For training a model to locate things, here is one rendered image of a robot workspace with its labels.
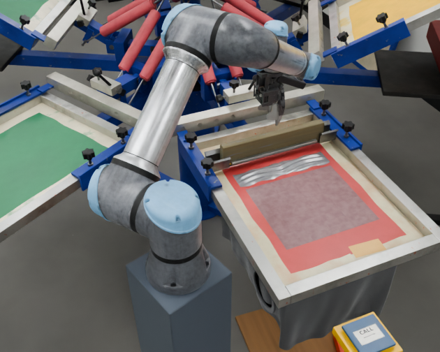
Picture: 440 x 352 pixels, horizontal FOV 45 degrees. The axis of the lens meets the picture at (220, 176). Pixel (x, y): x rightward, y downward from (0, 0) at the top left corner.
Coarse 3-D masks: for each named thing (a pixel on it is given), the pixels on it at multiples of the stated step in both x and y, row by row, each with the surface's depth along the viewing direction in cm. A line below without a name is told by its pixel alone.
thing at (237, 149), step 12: (276, 132) 190; (288, 132) 190; (300, 132) 192; (312, 132) 195; (228, 144) 184; (240, 144) 185; (252, 144) 187; (264, 144) 189; (276, 144) 191; (288, 144) 194; (228, 156) 186; (240, 156) 188
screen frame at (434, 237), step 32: (256, 128) 204; (352, 160) 193; (224, 192) 176; (384, 192) 179; (416, 224) 167; (256, 256) 154; (384, 256) 154; (416, 256) 158; (288, 288) 145; (320, 288) 147
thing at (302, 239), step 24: (240, 168) 191; (240, 192) 181; (264, 192) 181; (288, 192) 181; (264, 216) 172; (288, 216) 172; (312, 216) 172; (288, 240) 164; (312, 240) 164; (336, 240) 164; (288, 264) 156; (312, 264) 156
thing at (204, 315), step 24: (144, 264) 125; (216, 264) 125; (144, 288) 121; (216, 288) 122; (144, 312) 129; (168, 312) 115; (192, 312) 120; (216, 312) 128; (144, 336) 139; (168, 336) 122; (192, 336) 126; (216, 336) 134
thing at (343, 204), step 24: (312, 144) 202; (312, 168) 190; (336, 168) 190; (312, 192) 181; (336, 192) 181; (360, 192) 181; (336, 216) 172; (360, 216) 172; (384, 216) 172; (360, 240) 164; (384, 240) 164
